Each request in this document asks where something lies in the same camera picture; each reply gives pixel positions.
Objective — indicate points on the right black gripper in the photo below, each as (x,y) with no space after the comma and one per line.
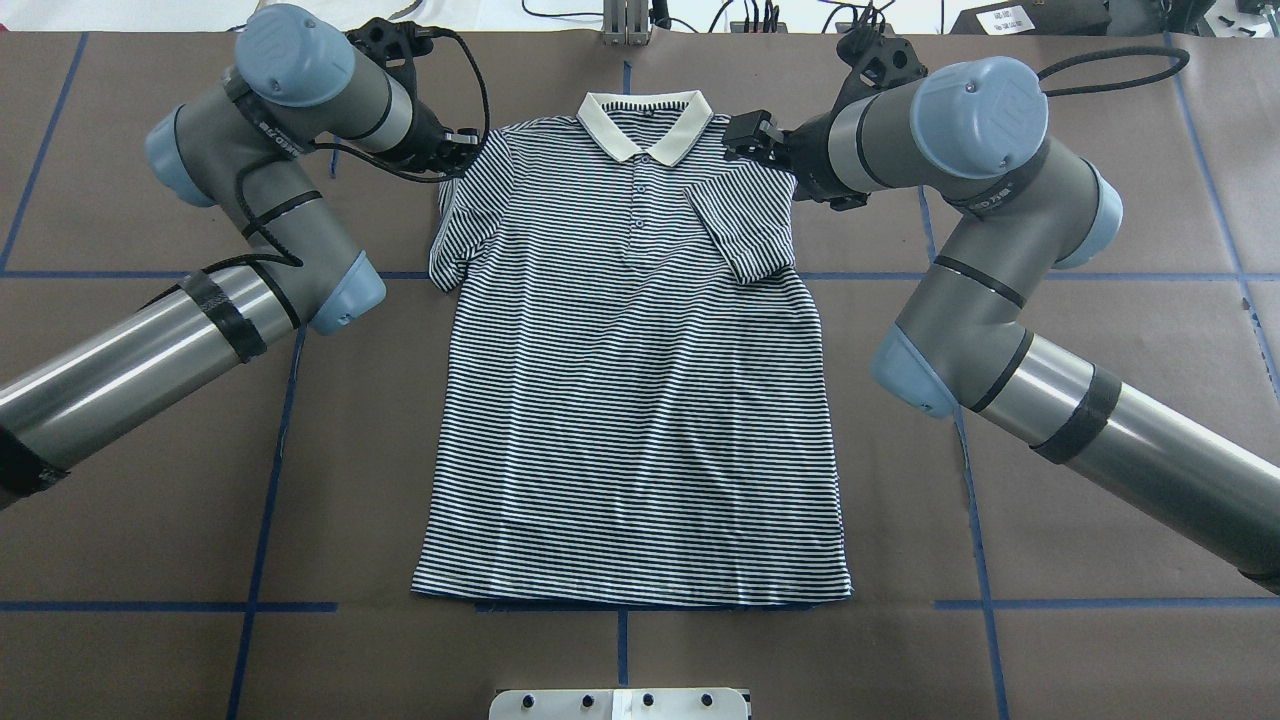
(808,150)

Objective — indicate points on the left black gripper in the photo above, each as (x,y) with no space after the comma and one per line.
(428,128)

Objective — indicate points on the striped polo shirt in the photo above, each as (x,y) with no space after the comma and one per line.
(635,411)

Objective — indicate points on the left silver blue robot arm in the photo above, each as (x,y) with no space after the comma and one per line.
(297,85)

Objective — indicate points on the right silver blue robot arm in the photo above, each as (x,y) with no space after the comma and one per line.
(977,133)

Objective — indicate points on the black flat box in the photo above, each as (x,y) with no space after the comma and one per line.
(1052,18)

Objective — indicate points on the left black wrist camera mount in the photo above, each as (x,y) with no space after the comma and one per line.
(394,45)

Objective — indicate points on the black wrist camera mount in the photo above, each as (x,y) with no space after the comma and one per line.
(876,63)
(394,45)

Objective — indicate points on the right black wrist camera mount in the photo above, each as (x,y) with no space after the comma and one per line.
(876,63)

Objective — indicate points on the aluminium frame post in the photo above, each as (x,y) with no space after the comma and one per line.
(626,23)

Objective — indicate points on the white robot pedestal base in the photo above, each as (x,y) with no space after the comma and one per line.
(623,703)

